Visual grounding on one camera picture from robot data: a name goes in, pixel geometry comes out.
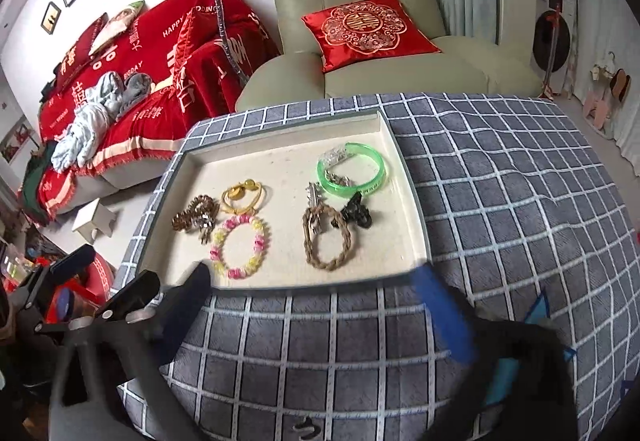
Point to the silver tassel charm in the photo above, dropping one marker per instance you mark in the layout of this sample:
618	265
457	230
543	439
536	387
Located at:
205	223

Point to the small framed picture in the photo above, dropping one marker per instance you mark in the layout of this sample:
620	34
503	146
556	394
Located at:
50	18

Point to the red embroidered cushion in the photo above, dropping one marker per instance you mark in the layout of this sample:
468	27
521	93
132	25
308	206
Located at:
366	30

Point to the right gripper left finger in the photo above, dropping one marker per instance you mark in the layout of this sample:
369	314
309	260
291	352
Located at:
97	357

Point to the small white stool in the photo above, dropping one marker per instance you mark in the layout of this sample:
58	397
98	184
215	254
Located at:
92	220

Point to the green jade bangle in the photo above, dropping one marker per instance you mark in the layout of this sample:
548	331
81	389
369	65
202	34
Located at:
366	168

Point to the washing machine stack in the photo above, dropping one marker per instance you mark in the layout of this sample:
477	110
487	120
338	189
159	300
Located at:
552	0

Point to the black claw hair clip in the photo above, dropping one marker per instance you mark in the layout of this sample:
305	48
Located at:
356	212

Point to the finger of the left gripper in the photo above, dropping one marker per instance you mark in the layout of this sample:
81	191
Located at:
38	289
49	334

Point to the silver crystal brooch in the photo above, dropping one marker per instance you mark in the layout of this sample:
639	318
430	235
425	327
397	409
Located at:
331	159

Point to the light blue clothes pile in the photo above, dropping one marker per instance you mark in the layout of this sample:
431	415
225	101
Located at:
106	103

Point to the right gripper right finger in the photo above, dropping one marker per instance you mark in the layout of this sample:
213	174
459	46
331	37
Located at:
520	366

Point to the blue lid plastic jar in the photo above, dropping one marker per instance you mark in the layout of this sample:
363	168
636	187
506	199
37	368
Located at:
67	305

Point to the red round tray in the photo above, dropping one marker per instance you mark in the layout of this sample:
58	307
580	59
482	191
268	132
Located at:
98	279

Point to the grey jewelry tray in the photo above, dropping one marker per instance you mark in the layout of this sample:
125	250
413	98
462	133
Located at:
284	160

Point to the grey plaid tablecloth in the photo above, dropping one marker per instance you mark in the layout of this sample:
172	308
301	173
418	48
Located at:
518	210

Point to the red covered sofa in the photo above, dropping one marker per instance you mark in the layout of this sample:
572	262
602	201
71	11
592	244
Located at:
196	59

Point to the green recliner armchair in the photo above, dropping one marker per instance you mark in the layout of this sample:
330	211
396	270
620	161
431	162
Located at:
465	65

